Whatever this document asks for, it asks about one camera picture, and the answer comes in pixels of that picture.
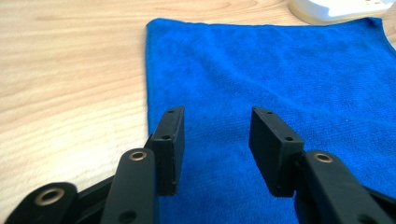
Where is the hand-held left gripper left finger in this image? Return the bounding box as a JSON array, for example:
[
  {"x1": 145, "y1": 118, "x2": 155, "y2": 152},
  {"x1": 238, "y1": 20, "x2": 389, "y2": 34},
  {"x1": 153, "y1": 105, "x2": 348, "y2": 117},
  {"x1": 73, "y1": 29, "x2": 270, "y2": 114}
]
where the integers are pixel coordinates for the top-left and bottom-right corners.
[{"x1": 100, "y1": 105, "x2": 186, "y2": 224}]

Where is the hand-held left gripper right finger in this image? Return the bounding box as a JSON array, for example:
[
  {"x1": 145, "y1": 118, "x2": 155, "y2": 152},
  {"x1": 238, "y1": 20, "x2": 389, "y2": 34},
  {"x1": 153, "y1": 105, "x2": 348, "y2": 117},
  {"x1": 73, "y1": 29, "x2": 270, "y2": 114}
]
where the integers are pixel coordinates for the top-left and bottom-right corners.
[{"x1": 248, "y1": 106, "x2": 396, "y2": 224}]

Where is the blue microfibre cloth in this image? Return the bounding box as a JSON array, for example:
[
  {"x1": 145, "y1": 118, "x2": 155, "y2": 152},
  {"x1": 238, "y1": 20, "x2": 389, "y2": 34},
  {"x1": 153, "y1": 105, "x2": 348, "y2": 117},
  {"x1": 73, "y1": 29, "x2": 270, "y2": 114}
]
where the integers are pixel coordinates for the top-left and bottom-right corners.
[{"x1": 145, "y1": 17, "x2": 396, "y2": 224}]

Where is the white plastic object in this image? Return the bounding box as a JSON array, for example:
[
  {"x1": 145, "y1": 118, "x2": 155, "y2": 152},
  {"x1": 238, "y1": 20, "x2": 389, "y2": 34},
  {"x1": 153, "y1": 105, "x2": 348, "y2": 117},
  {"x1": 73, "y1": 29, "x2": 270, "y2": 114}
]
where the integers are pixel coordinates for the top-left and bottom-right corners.
[{"x1": 288, "y1": 0, "x2": 396, "y2": 26}]

